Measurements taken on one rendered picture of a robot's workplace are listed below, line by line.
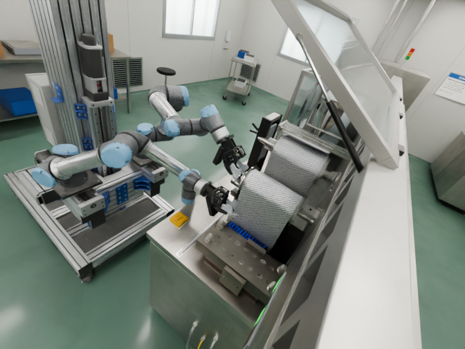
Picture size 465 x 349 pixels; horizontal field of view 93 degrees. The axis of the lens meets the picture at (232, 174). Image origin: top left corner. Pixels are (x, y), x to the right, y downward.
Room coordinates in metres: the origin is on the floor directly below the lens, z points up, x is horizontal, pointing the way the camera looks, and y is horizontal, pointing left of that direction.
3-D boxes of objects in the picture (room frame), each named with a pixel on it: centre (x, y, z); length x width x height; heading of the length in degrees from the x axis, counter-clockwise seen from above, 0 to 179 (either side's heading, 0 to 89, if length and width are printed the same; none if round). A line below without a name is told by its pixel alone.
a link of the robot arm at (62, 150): (0.89, 0.91, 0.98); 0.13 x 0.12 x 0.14; 8
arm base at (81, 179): (0.90, 0.91, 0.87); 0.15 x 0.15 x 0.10
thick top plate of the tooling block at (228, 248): (0.57, -0.15, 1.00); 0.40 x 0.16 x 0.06; 66
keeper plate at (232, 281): (0.48, -0.12, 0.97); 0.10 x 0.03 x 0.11; 66
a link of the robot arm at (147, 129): (1.34, 0.68, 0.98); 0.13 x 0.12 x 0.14; 131
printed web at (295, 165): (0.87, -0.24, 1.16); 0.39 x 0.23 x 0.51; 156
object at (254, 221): (0.70, -0.16, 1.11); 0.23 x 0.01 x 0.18; 66
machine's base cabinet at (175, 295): (1.64, -0.51, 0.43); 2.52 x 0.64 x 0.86; 156
